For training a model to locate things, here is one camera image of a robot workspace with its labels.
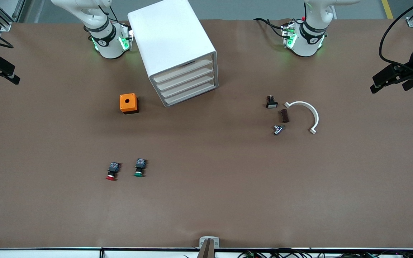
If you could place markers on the brown paper table cover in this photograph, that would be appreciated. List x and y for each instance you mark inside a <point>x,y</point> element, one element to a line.
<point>228,179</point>

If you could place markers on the brown terminal block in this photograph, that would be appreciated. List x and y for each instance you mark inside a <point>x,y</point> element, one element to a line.
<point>284,116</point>

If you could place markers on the orange box with hole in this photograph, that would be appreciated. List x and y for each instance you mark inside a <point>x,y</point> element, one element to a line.
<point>123,104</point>

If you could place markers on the red push button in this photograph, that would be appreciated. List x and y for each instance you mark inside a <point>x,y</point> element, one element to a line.
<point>113,167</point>

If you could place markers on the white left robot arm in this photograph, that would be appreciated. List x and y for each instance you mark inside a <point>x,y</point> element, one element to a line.
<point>305,44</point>

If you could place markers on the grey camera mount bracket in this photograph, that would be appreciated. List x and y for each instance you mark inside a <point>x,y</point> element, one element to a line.
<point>209,242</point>

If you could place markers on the silver key switch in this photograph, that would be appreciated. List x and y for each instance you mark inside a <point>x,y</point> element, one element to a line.
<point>278,129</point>

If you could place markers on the white curved bracket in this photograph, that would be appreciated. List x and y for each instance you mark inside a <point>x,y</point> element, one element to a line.
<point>316,116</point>

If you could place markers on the table edge frame rail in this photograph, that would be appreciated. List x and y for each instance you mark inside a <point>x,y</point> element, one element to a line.
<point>48,251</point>

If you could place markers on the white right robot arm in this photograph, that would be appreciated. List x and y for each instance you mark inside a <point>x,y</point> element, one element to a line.
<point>106,44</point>

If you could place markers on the black white square pushbutton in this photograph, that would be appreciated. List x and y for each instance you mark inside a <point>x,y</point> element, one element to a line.
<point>271,104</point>

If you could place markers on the green push button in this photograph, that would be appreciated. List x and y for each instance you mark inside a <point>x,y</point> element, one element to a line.
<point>140,164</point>

